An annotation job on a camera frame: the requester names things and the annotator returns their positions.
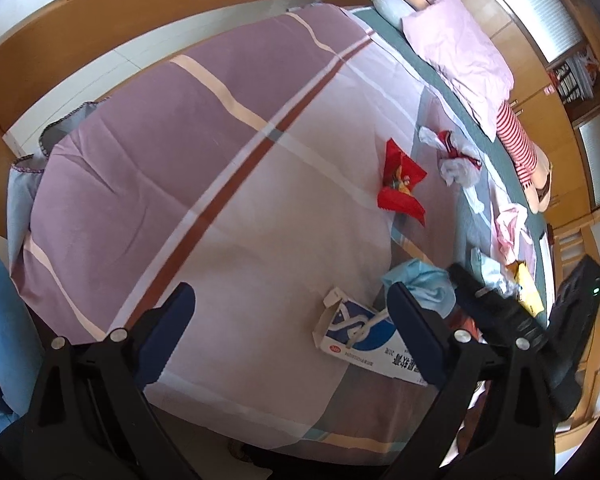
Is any red white wrapper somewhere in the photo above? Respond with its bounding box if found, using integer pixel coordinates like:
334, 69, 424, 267
418, 127, 483, 167

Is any green textured bed mat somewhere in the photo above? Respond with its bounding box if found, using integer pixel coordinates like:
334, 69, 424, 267
354, 6, 556, 312

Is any white tissue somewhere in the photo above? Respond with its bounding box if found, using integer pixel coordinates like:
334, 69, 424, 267
439, 157, 481, 187

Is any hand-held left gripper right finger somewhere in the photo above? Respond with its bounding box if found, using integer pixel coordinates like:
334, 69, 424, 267
380, 282, 556, 480

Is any yellow packet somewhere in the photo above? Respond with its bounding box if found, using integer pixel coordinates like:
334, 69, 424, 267
512, 260, 546, 317

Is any person's blue jeans leg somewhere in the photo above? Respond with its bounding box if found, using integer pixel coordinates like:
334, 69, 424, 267
0, 241, 37, 437

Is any pink grey plaid blanket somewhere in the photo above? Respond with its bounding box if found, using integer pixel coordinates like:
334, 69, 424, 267
9, 2, 541, 462

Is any blue white carton box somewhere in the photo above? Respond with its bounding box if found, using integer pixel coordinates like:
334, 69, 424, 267
312, 287, 431, 387

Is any red striped plush doll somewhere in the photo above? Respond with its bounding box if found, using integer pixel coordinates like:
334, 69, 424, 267
397, 0, 556, 214

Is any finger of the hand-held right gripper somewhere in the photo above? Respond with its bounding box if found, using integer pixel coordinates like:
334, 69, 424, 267
447, 262, 549, 352

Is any light blue bolster pillow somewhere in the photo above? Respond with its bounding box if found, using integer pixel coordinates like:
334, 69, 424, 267
374, 0, 411, 29

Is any light blue face mask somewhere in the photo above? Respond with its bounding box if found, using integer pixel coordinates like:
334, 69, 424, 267
382, 259, 456, 319

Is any clear plastic wrap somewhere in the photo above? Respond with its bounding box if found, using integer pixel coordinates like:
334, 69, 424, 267
471, 247, 519, 296

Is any red snack wrapper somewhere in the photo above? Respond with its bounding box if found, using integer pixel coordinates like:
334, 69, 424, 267
377, 138, 429, 227

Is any pink white wrapper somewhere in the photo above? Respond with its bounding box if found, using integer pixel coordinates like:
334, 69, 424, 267
494, 203, 531, 264

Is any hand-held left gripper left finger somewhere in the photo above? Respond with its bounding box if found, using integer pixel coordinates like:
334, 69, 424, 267
22, 281, 197, 480

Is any pink pillow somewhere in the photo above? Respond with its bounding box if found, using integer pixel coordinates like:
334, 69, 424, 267
401, 0, 516, 142

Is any wooden wall cabinet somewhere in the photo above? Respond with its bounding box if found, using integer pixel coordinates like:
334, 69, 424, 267
458, 0, 600, 222

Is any wooden bunk bed frame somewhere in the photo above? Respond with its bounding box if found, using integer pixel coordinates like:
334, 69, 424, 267
0, 0, 600, 480

